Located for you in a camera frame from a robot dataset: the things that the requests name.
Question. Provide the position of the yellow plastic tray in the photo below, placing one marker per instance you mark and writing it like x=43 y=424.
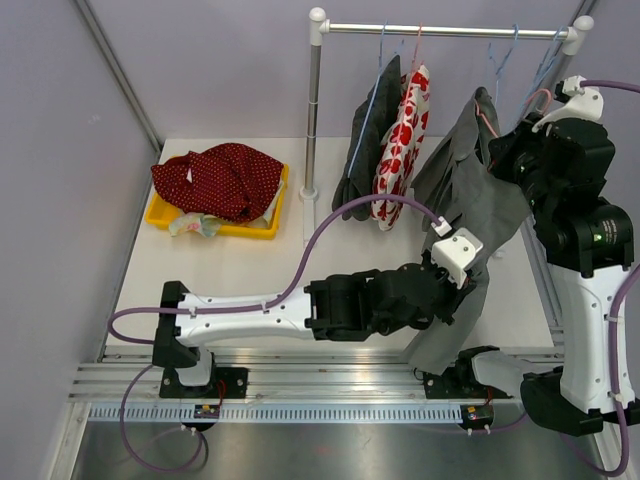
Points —
x=161 y=214

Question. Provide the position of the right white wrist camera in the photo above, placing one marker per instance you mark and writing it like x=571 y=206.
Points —
x=584 y=103

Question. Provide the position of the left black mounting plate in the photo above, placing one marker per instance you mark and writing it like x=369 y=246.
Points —
x=232 y=382

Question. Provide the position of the blue hanger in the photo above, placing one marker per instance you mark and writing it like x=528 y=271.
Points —
x=374 y=117
x=498 y=64
x=544 y=67

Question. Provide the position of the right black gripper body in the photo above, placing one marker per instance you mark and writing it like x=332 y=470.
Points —
x=519 y=162

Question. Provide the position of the white slotted cable duct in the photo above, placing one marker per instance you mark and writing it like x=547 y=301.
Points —
x=280 y=413

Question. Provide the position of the black mounting plate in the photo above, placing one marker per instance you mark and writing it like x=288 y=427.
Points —
x=232 y=382
x=446 y=386

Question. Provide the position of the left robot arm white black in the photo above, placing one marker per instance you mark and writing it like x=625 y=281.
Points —
x=340 y=308

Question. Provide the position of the pastel floral skirt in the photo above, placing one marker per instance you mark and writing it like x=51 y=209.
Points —
x=206 y=225

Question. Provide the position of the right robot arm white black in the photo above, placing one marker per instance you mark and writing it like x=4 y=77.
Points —
x=560 y=167

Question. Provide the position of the plain grey skirt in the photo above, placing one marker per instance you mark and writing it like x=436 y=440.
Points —
x=455 y=183

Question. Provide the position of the pink hanger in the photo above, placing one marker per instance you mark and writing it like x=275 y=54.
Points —
x=414 y=63
x=500 y=115

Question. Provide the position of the aluminium rail base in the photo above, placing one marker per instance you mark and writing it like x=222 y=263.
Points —
x=295 y=374

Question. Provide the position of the red white polka-dot skirt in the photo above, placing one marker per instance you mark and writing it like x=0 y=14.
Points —
x=230 y=181

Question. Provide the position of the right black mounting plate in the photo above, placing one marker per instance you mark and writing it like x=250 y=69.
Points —
x=446 y=386

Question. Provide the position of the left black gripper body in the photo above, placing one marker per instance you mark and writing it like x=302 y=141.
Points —
x=444 y=305

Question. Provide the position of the silver white clothes rack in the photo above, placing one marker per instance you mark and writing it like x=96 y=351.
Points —
x=573 y=36

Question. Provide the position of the white red floral skirt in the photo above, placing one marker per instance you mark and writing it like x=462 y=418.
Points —
x=402 y=143

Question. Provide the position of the dark grey dotted skirt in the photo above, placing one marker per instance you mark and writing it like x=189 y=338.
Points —
x=346 y=191

